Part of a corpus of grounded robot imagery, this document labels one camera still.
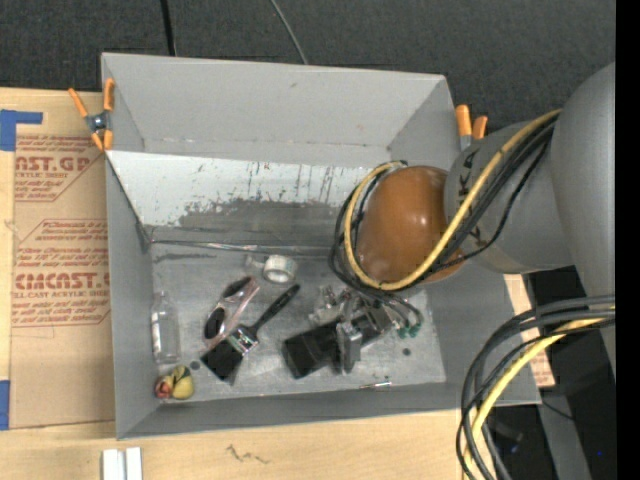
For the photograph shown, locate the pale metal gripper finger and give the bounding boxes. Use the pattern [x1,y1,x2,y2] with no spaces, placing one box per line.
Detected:
[309,305,348,326]
[319,285,352,310]

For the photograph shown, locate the clear tape roll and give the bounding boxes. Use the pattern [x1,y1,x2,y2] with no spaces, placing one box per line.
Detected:
[244,253,300,285]

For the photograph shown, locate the pink sunglasses with dark lenses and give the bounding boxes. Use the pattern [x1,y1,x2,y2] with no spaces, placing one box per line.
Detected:
[201,275,262,354]

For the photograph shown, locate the clear glass bottle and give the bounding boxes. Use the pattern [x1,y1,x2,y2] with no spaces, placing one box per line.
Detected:
[150,290,183,366]

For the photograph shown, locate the yellow and red toy fruit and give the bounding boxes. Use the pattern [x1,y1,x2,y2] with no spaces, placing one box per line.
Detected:
[153,364,195,401]

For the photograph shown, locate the grey metal bin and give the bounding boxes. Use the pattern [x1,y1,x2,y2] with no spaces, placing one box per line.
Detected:
[99,51,542,441]

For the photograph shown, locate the brown cardboard board, red print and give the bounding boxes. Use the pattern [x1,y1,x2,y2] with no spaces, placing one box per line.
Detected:
[0,86,556,432]

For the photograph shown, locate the slim-handled black paint brush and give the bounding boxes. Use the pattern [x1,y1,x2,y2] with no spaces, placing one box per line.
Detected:
[199,283,302,385]

